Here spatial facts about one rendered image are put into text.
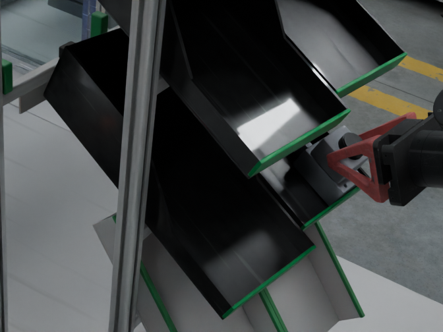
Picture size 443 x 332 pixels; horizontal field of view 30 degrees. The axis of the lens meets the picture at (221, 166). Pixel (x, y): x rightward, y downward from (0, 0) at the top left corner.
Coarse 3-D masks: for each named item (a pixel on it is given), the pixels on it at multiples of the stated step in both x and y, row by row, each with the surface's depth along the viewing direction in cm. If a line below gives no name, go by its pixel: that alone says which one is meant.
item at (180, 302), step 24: (144, 240) 88; (144, 264) 87; (168, 264) 89; (144, 288) 82; (168, 288) 88; (192, 288) 90; (144, 312) 84; (168, 312) 87; (192, 312) 89; (240, 312) 93; (264, 312) 91
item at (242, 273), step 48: (96, 48) 80; (48, 96) 80; (96, 96) 75; (96, 144) 78; (192, 144) 86; (192, 192) 82; (240, 192) 85; (192, 240) 79; (240, 240) 81; (288, 240) 84; (240, 288) 78
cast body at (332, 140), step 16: (320, 144) 88; (336, 144) 88; (304, 160) 91; (320, 160) 89; (352, 160) 88; (304, 176) 92; (320, 176) 90; (336, 176) 89; (320, 192) 91; (336, 192) 90
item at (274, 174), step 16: (288, 160) 92; (272, 176) 90; (288, 176) 91; (368, 176) 94; (272, 192) 86; (288, 192) 90; (304, 192) 91; (352, 192) 91; (288, 208) 86; (304, 208) 89; (320, 208) 90; (304, 224) 85
